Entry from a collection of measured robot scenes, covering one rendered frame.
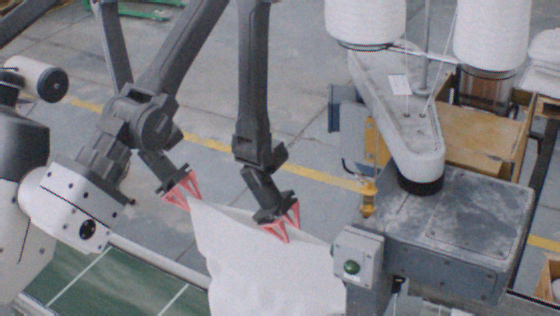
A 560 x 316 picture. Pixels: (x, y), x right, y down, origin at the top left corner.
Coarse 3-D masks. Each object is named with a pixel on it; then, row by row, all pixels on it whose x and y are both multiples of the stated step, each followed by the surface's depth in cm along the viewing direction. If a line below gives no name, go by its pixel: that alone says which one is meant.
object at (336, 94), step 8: (328, 88) 141; (336, 88) 141; (344, 88) 141; (352, 88) 141; (328, 96) 138; (336, 96) 138; (344, 96) 138; (352, 96) 138; (328, 104) 136; (336, 104) 136; (328, 112) 137; (336, 112) 137; (328, 120) 138; (336, 120) 138; (328, 128) 140; (336, 128) 140
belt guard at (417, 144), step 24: (360, 72) 123; (384, 72) 123; (408, 72) 122; (384, 96) 114; (408, 96) 114; (432, 96) 113; (384, 120) 108; (408, 120) 106; (432, 120) 106; (408, 144) 100; (432, 144) 99; (408, 168) 99; (432, 168) 97
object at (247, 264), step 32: (224, 224) 145; (256, 224) 145; (288, 224) 138; (224, 256) 154; (256, 256) 143; (288, 256) 137; (320, 256) 133; (224, 288) 154; (256, 288) 149; (288, 288) 145; (320, 288) 140
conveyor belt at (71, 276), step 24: (48, 264) 225; (72, 264) 224; (96, 264) 224; (120, 264) 223; (144, 264) 223; (24, 288) 214; (48, 288) 213; (72, 288) 213; (96, 288) 213; (120, 288) 213; (144, 288) 212; (168, 288) 212; (192, 288) 211; (72, 312) 203; (96, 312) 203; (120, 312) 202; (144, 312) 202; (168, 312) 202; (192, 312) 202
